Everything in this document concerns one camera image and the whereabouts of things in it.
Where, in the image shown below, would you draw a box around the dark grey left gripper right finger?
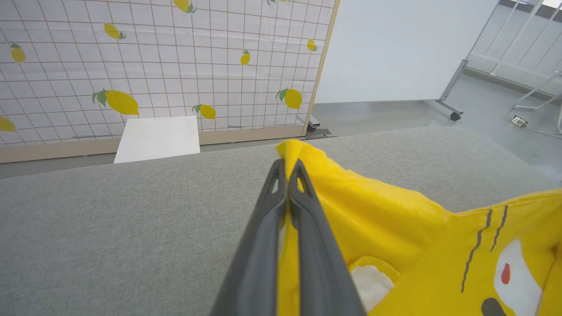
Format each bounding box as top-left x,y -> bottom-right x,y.
288,159 -> 367,316

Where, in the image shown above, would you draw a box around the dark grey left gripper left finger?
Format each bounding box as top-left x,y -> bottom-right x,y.
210,159 -> 290,316

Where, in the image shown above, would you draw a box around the yellow garment with cartoon print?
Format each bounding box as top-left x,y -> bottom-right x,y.
275,140 -> 562,316

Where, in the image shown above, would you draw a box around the grey fabric sofa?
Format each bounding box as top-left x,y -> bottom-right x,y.
0,126 -> 558,316

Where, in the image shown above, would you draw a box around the flat white board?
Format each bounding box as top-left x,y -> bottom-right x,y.
113,116 -> 201,164

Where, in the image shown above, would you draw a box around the lemon print partition panel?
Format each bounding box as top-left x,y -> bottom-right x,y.
0,0 -> 341,164

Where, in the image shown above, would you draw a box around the white partition board on wheels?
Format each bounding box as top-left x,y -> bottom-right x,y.
314,0 -> 501,122

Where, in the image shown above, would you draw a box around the white metal stand legs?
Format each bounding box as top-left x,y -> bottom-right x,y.
512,70 -> 562,134

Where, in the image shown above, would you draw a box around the white metal railing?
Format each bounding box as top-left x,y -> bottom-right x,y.
468,0 -> 562,88

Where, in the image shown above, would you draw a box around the white power cable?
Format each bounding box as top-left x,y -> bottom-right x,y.
525,124 -> 562,140

